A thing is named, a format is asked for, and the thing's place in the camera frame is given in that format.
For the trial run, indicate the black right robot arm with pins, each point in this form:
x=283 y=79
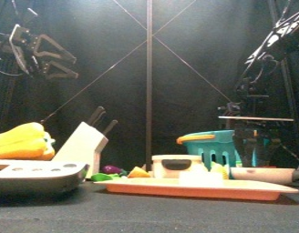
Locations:
x=278 y=36

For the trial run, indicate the white toy rice block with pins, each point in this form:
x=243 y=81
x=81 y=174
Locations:
x=197 y=178

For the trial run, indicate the teal basket orange rim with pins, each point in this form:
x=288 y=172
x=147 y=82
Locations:
x=212 y=147

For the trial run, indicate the small yellow orange toy food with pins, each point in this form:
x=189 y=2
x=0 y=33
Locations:
x=219 y=170

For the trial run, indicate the white round plate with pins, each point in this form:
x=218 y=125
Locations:
x=176 y=165

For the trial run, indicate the pink cutting board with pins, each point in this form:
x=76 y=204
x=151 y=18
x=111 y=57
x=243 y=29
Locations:
x=176 y=189

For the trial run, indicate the yellow toy bell pepper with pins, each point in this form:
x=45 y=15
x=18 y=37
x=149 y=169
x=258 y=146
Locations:
x=21 y=142

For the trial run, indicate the white toy knife block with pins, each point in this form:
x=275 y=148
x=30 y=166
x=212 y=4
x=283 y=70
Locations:
x=82 y=148

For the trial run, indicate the orange toy food piece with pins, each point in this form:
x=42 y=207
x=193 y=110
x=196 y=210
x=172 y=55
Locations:
x=137 y=173

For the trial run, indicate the purple toy eggplant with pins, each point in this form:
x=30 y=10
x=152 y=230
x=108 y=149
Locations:
x=111 y=169

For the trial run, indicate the white toy kitchen scale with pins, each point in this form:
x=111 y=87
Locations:
x=33 y=177

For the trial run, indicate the green toy vegetable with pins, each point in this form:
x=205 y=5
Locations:
x=101 y=177

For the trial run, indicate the grey vertical frame pole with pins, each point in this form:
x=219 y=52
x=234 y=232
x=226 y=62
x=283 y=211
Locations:
x=148 y=91

